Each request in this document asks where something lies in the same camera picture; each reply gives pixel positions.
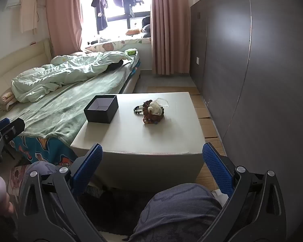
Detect pink pillow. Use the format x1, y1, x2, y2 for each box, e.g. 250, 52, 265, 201
0, 91, 16, 111

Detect blue cartoon bed sheet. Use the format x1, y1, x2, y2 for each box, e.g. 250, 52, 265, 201
14, 134, 78, 167

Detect white carved pendant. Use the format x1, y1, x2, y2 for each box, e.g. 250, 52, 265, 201
147, 100, 163, 114

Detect white cloth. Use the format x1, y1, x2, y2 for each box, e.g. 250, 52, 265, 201
213, 189, 229, 205

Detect black box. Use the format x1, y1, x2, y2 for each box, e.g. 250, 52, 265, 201
84, 94, 119, 124

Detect dark grey wall panel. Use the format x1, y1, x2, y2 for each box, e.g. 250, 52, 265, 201
190, 0, 303, 207

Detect green fleece blanket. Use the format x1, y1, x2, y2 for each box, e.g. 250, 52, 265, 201
0, 55, 140, 147

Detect brown bead bracelets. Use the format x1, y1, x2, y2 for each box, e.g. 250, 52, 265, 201
142, 100, 165, 125

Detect dark pillows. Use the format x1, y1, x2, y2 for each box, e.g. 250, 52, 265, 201
141, 16, 152, 38

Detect clear plastic pouch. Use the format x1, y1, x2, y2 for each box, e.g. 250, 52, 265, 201
157, 97, 171, 108

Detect pink cartoon floor mat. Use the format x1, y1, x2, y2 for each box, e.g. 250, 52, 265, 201
9, 165, 26, 202

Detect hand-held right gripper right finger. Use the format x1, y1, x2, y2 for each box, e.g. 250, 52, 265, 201
201, 142, 287, 242

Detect window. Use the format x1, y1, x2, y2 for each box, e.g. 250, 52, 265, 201
76, 0, 152, 46

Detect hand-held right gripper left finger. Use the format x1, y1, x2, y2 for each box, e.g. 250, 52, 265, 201
16, 143, 104, 242

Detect dark shaggy rug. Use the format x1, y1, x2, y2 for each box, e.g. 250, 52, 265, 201
78, 189, 157, 240

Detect cream hanging towel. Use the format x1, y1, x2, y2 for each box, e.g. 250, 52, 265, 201
20, 0, 38, 35

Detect person's left hand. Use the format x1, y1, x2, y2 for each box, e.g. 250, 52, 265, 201
0, 175, 16, 217

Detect pink curtain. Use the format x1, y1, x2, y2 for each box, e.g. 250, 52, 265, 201
46, 0, 83, 57
150, 0, 192, 76

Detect person's knee in grey trousers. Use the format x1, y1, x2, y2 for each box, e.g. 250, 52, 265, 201
133, 184, 223, 242

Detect light green duvet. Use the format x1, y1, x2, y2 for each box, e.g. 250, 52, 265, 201
11, 51, 133, 103

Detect white low table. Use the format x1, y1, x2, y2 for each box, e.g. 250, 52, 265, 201
71, 92, 206, 191

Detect small pile of clothes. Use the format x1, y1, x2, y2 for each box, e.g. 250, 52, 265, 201
88, 37, 112, 45

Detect black cloth item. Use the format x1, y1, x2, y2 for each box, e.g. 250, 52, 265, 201
108, 60, 124, 71

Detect bear print seat cushion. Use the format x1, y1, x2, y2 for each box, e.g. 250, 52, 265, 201
84, 37, 152, 54

